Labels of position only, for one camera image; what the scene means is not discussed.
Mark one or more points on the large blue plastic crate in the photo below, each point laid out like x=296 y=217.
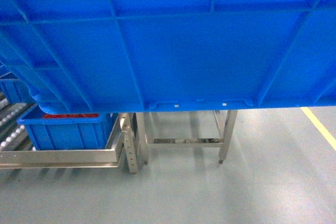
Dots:
x=99 y=56

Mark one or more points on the steel frame table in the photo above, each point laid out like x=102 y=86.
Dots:
x=193 y=129

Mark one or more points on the steel roller flow shelf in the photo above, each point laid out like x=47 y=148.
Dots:
x=18 y=152

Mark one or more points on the blue bin with red parts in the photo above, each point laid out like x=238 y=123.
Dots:
x=67 y=134

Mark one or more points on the red parts in bin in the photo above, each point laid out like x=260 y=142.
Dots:
x=70 y=116

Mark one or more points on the empty blue bin left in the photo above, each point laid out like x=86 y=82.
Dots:
x=13 y=89

